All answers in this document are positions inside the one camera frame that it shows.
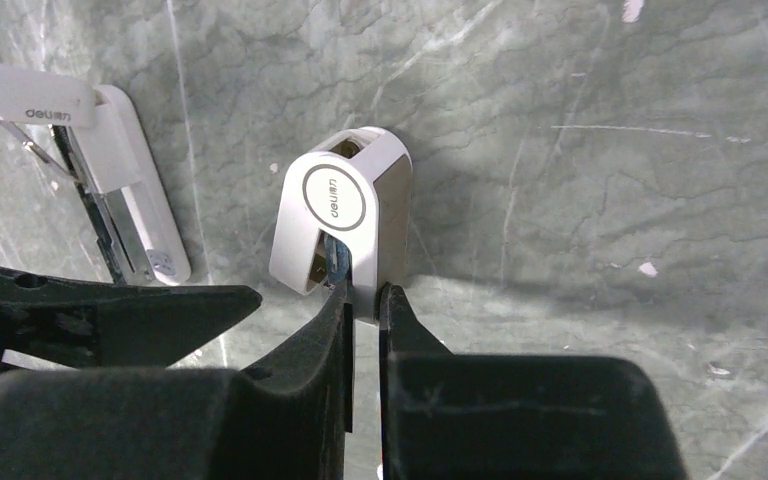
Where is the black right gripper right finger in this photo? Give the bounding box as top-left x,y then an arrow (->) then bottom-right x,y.
376,284 -> 687,479

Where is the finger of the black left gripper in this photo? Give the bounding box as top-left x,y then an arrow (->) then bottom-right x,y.
0,267 -> 262,372

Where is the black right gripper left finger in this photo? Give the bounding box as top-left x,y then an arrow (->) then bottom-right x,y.
0,282 -> 354,479

